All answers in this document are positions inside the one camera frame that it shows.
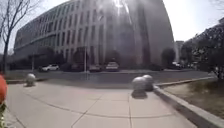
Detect pale car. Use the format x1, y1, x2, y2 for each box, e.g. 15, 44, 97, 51
105, 61, 120, 72

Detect dark car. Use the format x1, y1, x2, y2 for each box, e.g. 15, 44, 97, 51
88, 64, 103, 73

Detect pole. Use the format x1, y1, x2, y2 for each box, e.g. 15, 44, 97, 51
84, 46, 88, 73

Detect stone sphere bollard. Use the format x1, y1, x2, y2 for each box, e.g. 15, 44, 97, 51
25, 72, 37, 87
131, 76, 148, 98
142, 74, 155, 92

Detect large curved grey building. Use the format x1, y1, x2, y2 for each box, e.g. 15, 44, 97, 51
13, 0, 176, 71

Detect grey concrete slab pavement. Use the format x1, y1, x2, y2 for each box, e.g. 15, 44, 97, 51
0, 79, 201, 128

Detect white car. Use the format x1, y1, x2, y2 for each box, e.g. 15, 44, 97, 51
38, 63, 60, 73

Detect grey concrete kerb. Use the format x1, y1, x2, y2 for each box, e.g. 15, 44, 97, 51
153, 77, 224, 128

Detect bare earth bed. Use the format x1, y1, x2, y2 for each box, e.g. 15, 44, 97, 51
163, 78, 224, 120

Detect dark leafy trees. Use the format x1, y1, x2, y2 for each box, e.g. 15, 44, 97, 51
179, 18, 224, 81

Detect bare tree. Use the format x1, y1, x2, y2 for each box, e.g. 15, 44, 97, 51
0, 0, 44, 75

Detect robot's own part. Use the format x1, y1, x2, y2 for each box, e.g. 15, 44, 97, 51
0, 74, 8, 105

